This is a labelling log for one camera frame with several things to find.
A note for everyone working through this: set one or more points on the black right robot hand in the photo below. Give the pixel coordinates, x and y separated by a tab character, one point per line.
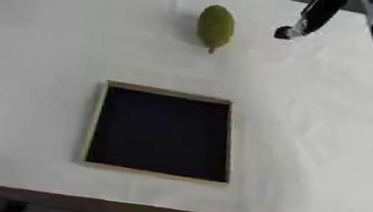
314	17

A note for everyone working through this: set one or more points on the tan box with black inside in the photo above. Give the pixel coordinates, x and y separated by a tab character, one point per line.
162	132

